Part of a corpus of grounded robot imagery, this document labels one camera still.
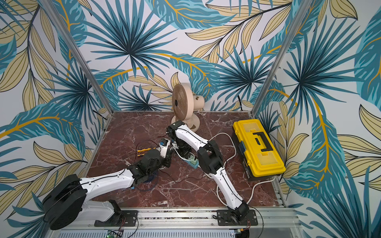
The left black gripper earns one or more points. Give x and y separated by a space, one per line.
168 158

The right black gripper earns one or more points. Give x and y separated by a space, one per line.
184 151

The teal white power strip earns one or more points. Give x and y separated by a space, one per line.
191 159

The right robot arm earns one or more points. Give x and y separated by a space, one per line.
211 162

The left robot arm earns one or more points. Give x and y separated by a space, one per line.
72 199

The dark blue handheld fan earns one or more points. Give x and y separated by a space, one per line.
152 181

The beige desk fan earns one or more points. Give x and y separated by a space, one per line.
184 104

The yellow black toolbox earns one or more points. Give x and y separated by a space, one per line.
260 159

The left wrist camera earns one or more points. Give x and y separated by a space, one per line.
164 147

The yellow handled pliers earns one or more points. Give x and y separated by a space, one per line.
141 152

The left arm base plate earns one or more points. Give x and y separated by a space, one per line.
123 218

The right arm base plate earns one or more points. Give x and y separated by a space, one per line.
229 218

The aluminium front rail frame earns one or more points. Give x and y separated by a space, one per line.
265 222

